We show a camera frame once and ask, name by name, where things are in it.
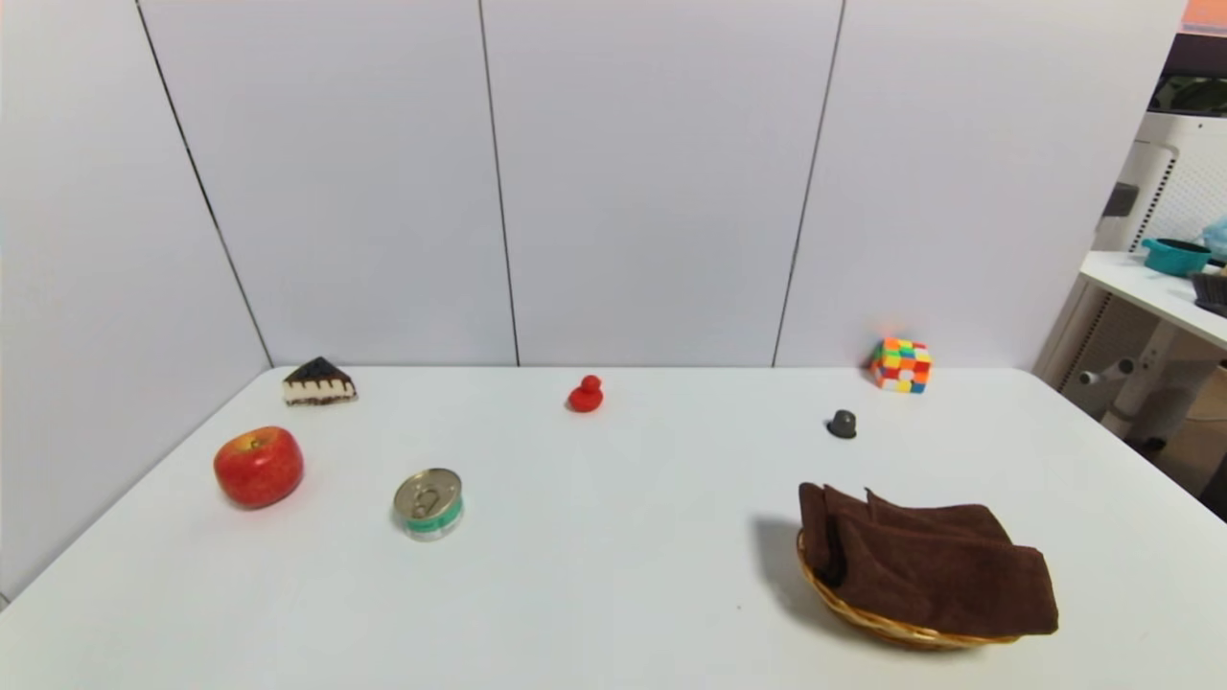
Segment brown towel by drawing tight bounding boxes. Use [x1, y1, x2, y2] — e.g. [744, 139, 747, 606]
[798, 482, 1060, 636]

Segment yellow wicker basket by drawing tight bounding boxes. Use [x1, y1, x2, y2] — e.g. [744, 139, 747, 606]
[796, 527, 1022, 653]

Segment tin can green label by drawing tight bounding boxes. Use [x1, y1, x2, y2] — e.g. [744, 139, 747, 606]
[393, 468, 465, 542]

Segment multicolour puzzle cube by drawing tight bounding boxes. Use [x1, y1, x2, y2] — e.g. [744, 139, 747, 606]
[869, 337, 933, 395]

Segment chocolate cake slice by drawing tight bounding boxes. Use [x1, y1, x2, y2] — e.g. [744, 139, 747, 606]
[281, 356, 359, 407]

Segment red apple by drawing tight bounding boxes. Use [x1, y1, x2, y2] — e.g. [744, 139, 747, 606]
[213, 425, 305, 510]

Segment white side table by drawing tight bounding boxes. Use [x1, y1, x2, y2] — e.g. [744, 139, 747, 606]
[1078, 249, 1227, 451]

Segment teal pot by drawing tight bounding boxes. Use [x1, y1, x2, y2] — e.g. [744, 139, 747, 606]
[1141, 237, 1214, 278]

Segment white perforated air purifier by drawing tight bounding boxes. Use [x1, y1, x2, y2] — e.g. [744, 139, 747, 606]
[1033, 75, 1227, 423]

